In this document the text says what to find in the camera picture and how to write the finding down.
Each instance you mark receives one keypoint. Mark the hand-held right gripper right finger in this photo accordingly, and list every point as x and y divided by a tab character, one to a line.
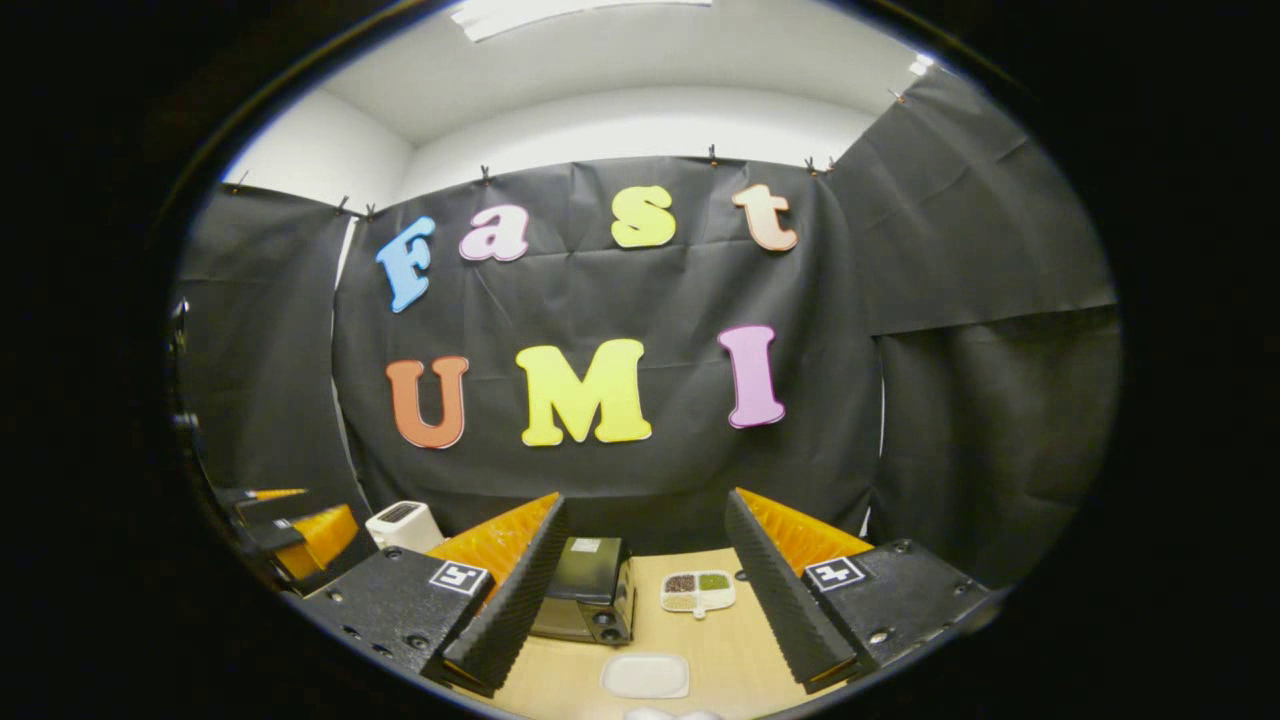
780	600

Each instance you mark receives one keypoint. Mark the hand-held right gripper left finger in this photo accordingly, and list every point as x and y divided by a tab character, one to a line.
515	610

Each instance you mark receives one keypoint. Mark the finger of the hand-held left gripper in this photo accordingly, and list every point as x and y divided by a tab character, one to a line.
270	505
320	540

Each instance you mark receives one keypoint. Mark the black electric oven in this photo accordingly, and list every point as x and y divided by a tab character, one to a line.
590	570

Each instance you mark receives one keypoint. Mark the white divided grain dish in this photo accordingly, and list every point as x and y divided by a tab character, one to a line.
697	604

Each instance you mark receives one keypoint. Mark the white toaster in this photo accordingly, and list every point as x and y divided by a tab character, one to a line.
405	525

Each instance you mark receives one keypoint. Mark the white square plate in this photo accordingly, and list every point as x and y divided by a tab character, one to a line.
645	676

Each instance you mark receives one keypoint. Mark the white rounded object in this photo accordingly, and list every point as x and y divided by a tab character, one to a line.
670	714

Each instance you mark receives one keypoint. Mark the black backdrop cloth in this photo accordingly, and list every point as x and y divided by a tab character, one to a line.
600	290

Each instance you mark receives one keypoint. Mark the small ceiling light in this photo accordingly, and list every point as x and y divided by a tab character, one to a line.
921	65

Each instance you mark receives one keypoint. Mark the long ceiling light panel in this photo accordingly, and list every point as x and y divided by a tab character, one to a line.
580	12

